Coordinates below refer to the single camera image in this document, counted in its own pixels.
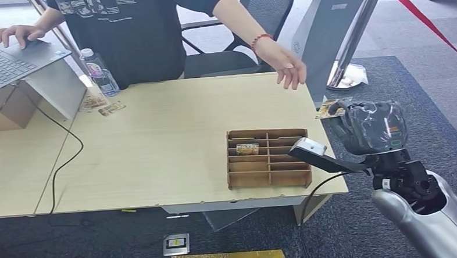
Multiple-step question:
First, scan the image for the person's left hand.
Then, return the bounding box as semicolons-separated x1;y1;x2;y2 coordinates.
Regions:
256;38;308;92

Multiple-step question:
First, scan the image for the person's right hand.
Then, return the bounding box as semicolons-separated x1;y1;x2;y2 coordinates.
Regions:
0;23;48;51

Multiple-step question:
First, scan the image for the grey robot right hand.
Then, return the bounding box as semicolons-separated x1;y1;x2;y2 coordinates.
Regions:
326;97;409;157

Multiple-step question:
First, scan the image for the brown printed key card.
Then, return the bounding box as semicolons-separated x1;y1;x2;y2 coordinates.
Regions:
314;97;354;120

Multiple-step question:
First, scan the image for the brown hotel card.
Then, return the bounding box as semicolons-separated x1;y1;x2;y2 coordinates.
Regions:
235;143;260;156

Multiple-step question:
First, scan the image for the wooden card organizer box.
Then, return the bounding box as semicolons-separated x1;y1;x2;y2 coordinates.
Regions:
224;127;314;192

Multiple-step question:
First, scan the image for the person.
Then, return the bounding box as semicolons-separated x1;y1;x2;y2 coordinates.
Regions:
0;0;308;103

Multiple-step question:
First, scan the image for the thin silver metal pole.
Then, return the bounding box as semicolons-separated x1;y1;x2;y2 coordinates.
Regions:
27;0;86;76

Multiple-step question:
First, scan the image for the grey laptop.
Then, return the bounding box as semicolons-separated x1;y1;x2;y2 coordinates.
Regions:
0;33;74;94

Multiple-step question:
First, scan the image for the grey kiosk stand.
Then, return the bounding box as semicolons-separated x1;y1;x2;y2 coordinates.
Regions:
287;0;382;110

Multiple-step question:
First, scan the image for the black mesh office chair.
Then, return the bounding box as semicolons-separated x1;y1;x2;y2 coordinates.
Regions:
178;0;298;79

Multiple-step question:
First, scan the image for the white angled stand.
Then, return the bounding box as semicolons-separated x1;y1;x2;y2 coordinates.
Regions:
25;57;89;122

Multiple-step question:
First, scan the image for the chrome stanchion pole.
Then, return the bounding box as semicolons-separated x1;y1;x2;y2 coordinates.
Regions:
323;0;390;90

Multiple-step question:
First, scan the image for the brown cardboard box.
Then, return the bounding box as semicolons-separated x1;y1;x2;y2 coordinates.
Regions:
0;80;44;132

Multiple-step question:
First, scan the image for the dark grey carpet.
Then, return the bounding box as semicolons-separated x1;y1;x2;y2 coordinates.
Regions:
0;53;457;258

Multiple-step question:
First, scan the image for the clear plastic water bottle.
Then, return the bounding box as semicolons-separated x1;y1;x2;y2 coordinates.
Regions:
78;46;120;99

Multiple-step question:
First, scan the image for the wooden desk leg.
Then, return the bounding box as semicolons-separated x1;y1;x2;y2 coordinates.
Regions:
292;193;334;226

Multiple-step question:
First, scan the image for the red barrier belt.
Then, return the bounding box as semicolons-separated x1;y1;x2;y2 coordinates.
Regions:
384;0;457;69

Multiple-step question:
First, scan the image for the grey under-desk panel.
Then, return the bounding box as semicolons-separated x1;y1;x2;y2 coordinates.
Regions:
160;199;262;235

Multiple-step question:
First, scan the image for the silver floor socket plate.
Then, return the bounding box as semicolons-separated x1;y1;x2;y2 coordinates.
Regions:
162;232;191;257

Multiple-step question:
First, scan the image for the red bead bracelet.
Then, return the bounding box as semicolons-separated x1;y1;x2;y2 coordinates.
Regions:
249;33;274;53

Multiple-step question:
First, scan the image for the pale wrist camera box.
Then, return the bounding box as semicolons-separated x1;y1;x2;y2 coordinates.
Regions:
288;134;372;177

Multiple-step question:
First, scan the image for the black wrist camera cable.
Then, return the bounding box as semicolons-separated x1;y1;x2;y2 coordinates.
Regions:
296;171;358;258

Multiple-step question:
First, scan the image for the black laptop cable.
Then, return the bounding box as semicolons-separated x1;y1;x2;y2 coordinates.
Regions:
30;96;88;217

